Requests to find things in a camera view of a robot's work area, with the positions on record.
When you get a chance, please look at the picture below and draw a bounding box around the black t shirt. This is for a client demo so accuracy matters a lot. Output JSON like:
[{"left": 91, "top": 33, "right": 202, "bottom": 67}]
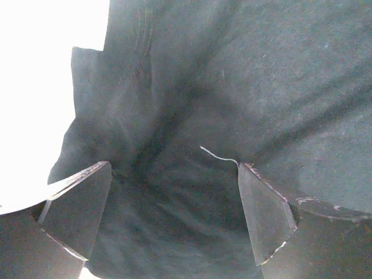
[{"left": 48, "top": 1, "right": 371, "bottom": 278}]

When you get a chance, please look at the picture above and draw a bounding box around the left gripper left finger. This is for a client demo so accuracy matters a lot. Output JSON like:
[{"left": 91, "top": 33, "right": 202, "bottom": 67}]
[{"left": 1, "top": 162, "right": 112, "bottom": 278}]

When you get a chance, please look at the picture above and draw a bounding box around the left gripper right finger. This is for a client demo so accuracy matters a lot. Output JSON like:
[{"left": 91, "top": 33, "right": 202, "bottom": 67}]
[{"left": 238, "top": 163, "right": 371, "bottom": 278}]

